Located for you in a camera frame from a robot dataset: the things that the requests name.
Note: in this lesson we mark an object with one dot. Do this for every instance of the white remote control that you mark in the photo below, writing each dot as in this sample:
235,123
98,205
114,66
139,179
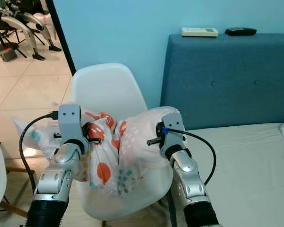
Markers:
199,32

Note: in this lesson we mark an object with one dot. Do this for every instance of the bed with beige sheet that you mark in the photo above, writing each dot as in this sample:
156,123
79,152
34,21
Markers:
255,175

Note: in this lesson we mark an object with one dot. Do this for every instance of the silver humanoid robot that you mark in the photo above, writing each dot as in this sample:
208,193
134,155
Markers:
19,23

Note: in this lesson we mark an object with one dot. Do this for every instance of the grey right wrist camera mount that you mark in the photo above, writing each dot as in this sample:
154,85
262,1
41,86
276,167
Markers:
173,124

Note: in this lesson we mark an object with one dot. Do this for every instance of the small dark box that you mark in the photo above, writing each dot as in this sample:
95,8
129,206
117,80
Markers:
7,54

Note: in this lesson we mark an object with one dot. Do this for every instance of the white plastic shell chair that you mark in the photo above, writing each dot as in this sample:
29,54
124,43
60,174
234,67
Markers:
104,90

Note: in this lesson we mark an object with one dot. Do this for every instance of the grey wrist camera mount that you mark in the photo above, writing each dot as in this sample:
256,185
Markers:
68,118
173,124

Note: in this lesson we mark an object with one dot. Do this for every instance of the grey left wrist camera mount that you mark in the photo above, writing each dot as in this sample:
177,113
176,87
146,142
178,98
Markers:
68,118

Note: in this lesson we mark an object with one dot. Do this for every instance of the black door frame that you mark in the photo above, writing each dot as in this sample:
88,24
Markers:
61,42

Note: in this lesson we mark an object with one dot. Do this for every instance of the pink patterned pillow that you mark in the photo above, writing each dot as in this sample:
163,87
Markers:
137,142

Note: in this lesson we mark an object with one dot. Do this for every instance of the blue upholstered headboard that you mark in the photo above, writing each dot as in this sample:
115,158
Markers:
232,80

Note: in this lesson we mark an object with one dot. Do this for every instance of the black flat case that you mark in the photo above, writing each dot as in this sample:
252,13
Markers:
240,31

